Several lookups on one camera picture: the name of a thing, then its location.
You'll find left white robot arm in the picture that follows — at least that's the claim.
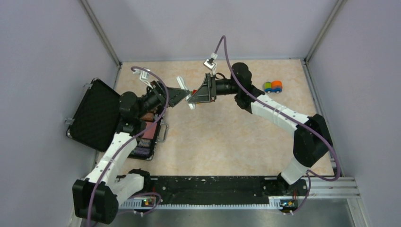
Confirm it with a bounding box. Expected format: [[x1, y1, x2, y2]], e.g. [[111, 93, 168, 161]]
[[68, 80, 191, 224]]

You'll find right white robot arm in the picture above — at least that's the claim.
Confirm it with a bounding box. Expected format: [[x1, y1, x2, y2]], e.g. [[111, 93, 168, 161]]
[[188, 62, 333, 195]]

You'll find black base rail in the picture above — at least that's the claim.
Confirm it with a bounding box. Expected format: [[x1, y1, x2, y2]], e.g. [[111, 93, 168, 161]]
[[136, 176, 307, 208]]

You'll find black poker chip case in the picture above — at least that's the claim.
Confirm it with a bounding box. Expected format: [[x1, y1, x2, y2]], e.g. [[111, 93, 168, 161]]
[[66, 79, 164, 160]]

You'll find white remote control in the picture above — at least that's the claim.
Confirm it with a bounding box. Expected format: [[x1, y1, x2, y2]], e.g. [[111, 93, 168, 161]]
[[175, 76, 196, 110]]

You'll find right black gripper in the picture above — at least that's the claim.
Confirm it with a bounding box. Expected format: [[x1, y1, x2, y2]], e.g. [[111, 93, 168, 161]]
[[189, 73, 240, 105]]

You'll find orange blue toy car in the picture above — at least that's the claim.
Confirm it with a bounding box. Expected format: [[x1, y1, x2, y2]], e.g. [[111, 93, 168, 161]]
[[263, 80, 283, 94]]

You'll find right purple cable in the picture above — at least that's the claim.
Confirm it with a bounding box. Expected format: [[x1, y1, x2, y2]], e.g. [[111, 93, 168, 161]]
[[214, 35, 341, 214]]

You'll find pink card deck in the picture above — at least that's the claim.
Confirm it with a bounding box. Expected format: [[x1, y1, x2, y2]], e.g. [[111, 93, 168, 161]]
[[142, 122, 157, 140]]

